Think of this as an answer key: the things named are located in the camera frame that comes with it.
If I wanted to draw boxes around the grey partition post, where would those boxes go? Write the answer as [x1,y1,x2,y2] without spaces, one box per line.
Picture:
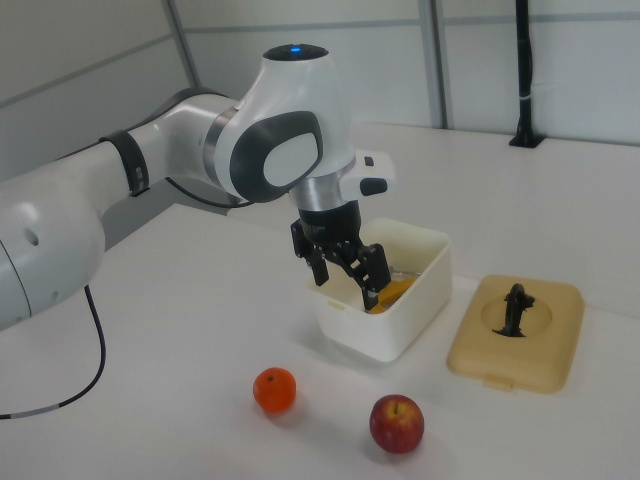
[163,0,202,92]
[417,0,455,130]

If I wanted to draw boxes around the cream plastic container box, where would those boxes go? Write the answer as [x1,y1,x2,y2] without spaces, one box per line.
[305,216,454,364]

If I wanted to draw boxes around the yellow toy banana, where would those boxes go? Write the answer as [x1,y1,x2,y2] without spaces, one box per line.
[368,277,417,316]

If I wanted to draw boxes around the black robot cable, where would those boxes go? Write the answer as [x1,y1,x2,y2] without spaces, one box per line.
[0,176,254,421]

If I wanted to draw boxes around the black lid handle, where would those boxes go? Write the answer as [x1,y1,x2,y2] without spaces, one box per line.
[491,282,537,339]

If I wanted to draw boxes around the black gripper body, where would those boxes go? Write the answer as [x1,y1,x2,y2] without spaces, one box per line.
[290,199,365,260]

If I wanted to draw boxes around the tan plastic container lid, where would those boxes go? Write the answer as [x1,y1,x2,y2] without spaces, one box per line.
[445,273,587,396]

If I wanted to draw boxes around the orange toy fruit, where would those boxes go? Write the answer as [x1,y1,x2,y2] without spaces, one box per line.
[251,366,298,415]

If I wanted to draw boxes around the black pole with base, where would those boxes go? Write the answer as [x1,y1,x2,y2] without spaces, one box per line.
[508,0,547,149]

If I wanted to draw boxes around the red toy apple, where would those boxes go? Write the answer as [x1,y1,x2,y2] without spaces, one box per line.
[368,394,426,456]

